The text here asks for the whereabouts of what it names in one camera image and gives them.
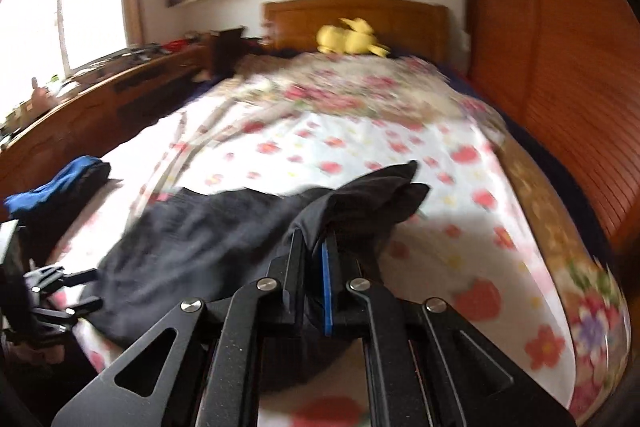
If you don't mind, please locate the yellow plush toy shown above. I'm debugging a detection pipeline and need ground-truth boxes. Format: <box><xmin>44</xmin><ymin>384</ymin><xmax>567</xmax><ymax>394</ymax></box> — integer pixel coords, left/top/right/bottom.
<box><xmin>316</xmin><ymin>18</ymin><xmax>391</xmax><ymax>58</ymax></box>

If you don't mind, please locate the wooden headboard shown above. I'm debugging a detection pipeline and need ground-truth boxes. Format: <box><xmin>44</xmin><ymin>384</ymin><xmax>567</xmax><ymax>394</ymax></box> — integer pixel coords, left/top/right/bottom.
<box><xmin>262</xmin><ymin>0</ymin><xmax>451</xmax><ymax>62</ymax></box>

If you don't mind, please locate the wooden desk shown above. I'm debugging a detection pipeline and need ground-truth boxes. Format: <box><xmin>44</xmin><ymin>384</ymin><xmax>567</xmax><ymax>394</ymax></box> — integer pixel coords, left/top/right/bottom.
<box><xmin>0</xmin><ymin>42</ymin><xmax>213</xmax><ymax>208</ymax></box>

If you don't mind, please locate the white strawberry print bedsheet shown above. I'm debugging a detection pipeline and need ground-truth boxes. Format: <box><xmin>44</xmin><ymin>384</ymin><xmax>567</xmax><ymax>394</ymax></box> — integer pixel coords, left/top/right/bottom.
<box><xmin>50</xmin><ymin>97</ymin><xmax>576</xmax><ymax>427</ymax></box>

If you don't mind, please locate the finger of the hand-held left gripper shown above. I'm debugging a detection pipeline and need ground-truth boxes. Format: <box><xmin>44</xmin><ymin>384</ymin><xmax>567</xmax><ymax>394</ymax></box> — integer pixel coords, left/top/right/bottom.
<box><xmin>30</xmin><ymin>266</ymin><xmax>98</xmax><ymax>293</ymax></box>
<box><xmin>35</xmin><ymin>297</ymin><xmax>103</xmax><ymax>333</ymax></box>

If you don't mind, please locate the wooden slatted wardrobe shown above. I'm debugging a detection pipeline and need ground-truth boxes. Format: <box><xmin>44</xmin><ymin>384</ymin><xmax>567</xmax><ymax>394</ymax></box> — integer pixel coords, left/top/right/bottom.
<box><xmin>462</xmin><ymin>0</ymin><xmax>632</xmax><ymax>268</ymax></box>

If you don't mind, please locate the floral quilt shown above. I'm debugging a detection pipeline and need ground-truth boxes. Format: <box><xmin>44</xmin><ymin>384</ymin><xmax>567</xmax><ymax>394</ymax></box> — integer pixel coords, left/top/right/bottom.
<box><xmin>220</xmin><ymin>52</ymin><xmax>632</xmax><ymax>423</ymax></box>

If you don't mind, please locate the dark folded cloth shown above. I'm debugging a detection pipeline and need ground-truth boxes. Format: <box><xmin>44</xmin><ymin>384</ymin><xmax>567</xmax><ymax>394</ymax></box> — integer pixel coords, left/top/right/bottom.
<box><xmin>30</xmin><ymin>162</ymin><xmax>112</xmax><ymax>238</ymax></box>

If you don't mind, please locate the window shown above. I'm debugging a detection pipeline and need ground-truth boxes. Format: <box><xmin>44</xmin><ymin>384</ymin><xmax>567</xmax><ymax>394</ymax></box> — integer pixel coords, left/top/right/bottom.
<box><xmin>0</xmin><ymin>0</ymin><xmax>143</xmax><ymax>118</ymax></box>

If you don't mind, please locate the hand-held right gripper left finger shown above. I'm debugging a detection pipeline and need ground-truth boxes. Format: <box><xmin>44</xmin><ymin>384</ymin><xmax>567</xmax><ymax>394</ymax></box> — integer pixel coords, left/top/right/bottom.
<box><xmin>52</xmin><ymin>229</ymin><xmax>307</xmax><ymax>427</ymax></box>

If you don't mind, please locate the black jacket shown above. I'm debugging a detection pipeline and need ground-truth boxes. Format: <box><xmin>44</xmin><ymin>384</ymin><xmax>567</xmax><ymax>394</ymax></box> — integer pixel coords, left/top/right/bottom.
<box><xmin>95</xmin><ymin>159</ymin><xmax>432</xmax><ymax>395</ymax></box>

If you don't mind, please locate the blue cloth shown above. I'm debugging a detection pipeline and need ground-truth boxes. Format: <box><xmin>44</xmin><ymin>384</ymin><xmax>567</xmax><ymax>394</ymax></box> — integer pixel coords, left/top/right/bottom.
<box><xmin>4</xmin><ymin>157</ymin><xmax>103</xmax><ymax>220</ymax></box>

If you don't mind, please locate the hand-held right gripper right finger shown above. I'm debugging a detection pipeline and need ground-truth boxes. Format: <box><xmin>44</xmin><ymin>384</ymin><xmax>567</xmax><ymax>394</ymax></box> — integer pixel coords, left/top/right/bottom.
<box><xmin>321</xmin><ymin>239</ymin><xmax>576</xmax><ymax>427</ymax></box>

